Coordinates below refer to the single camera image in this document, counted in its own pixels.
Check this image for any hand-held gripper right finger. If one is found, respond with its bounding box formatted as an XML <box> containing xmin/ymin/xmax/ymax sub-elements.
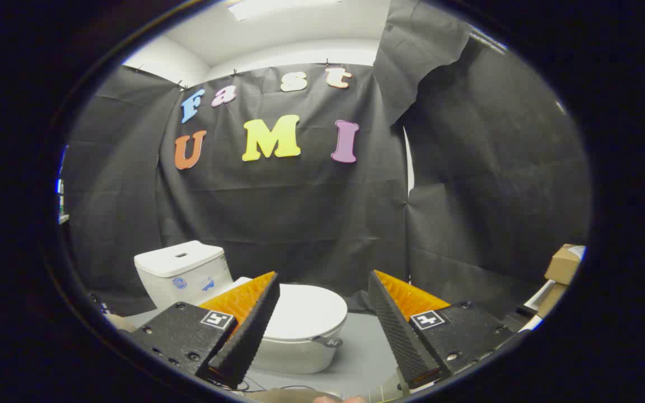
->
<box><xmin>368</xmin><ymin>270</ymin><xmax>525</xmax><ymax>392</ymax></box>

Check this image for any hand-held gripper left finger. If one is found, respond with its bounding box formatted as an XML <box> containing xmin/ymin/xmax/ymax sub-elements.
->
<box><xmin>118</xmin><ymin>271</ymin><xmax>281</xmax><ymax>390</ymax></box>

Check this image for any thin black floor cable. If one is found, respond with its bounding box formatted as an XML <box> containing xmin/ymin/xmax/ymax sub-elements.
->
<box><xmin>239</xmin><ymin>378</ymin><xmax>315</xmax><ymax>393</ymax></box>

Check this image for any white toilet body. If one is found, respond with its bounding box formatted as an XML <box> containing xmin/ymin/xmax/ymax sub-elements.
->
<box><xmin>134</xmin><ymin>241</ymin><xmax>347</xmax><ymax>374</ymax></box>

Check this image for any brown cardboard box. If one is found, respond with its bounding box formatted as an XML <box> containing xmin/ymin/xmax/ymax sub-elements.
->
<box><xmin>544</xmin><ymin>244</ymin><xmax>586</xmax><ymax>286</ymax></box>

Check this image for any black backdrop cloth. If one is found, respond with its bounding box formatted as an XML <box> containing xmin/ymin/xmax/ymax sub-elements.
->
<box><xmin>62</xmin><ymin>0</ymin><xmax>592</xmax><ymax>317</ymax></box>

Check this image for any white toilet lid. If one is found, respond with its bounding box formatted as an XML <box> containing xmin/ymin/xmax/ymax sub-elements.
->
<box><xmin>227</xmin><ymin>277</ymin><xmax>349</xmax><ymax>343</ymax></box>

